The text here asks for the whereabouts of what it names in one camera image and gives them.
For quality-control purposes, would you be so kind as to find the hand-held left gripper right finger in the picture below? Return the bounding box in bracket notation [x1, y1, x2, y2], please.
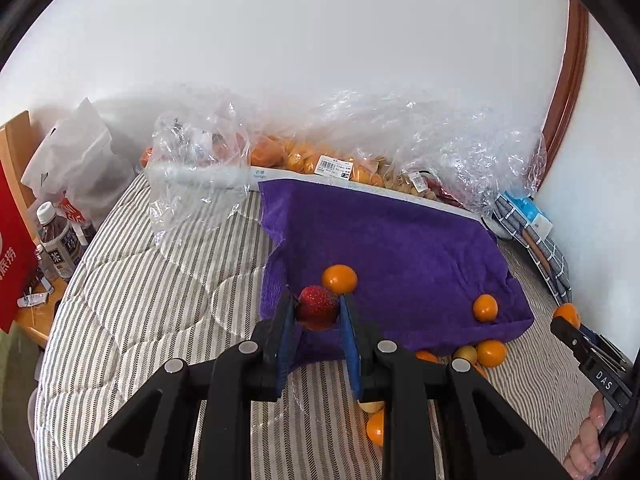
[340, 295, 571, 480]

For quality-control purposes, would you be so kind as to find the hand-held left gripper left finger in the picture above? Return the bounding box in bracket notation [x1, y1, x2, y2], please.
[60, 292, 301, 480]

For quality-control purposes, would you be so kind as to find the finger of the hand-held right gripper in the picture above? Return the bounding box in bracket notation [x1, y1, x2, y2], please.
[550, 316, 634, 411]
[580, 326, 629, 368]

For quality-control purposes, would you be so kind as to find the red strawberry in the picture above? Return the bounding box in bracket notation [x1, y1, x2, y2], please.
[296, 285, 341, 331]

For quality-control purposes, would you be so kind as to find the person's right hand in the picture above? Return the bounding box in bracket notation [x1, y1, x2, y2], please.
[563, 393, 609, 479]

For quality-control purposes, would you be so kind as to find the purple towel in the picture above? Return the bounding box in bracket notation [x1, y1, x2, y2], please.
[257, 178, 534, 366]

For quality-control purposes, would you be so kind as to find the grey checked cloth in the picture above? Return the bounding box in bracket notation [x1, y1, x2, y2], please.
[492, 195, 573, 306]

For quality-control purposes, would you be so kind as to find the blue white tissue pack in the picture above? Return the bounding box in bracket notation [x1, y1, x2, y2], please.
[502, 191, 554, 235]

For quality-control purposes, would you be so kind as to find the bag of oranges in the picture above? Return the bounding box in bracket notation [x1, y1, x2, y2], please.
[250, 134, 387, 186]

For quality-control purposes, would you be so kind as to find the small clear plastic bag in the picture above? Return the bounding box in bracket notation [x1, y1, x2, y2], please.
[148, 101, 252, 247]

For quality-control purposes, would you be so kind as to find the large clear plastic bag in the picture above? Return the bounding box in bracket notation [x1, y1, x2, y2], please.
[295, 87, 548, 216]

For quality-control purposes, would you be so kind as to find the bottle with red label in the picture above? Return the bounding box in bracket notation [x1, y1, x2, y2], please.
[56, 196, 99, 247]

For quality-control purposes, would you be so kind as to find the dark tea bottle white cap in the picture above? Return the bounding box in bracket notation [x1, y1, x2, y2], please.
[36, 201, 84, 282]

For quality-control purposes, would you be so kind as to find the wooden bedside table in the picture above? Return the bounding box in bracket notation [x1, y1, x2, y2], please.
[14, 276, 69, 347]

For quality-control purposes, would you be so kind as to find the white plastic bag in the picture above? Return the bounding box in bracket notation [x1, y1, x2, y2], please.
[21, 97, 136, 228]

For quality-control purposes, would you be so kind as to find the red paper bag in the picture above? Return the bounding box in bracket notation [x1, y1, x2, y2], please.
[0, 159, 40, 334]

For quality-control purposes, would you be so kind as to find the brown wooden door frame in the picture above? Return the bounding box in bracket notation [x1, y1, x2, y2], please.
[541, 0, 591, 161]

